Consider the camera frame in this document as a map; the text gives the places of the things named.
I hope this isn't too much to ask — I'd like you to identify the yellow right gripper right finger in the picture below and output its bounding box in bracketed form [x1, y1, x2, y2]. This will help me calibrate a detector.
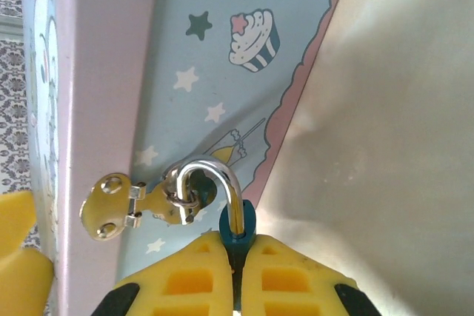
[241, 234, 382, 316]

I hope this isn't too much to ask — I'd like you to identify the small green padlock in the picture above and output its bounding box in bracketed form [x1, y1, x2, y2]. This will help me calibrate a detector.
[173, 155, 258, 314]

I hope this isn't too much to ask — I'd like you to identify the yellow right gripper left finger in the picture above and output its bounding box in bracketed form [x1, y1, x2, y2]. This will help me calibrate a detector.
[94, 229, 235, 316]

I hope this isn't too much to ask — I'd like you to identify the brass box hasp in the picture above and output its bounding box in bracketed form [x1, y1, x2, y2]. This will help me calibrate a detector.
[78, 172, 197, 242]

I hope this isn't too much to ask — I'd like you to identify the blue pink cartoon tin box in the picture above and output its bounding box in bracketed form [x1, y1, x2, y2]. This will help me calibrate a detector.
[20, 0, 353, 316]

